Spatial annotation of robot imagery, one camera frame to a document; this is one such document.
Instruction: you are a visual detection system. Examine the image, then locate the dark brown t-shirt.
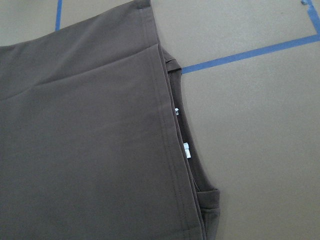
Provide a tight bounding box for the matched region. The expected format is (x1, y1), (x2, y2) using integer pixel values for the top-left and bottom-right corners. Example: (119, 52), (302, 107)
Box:
(0, 0), (220, 240)

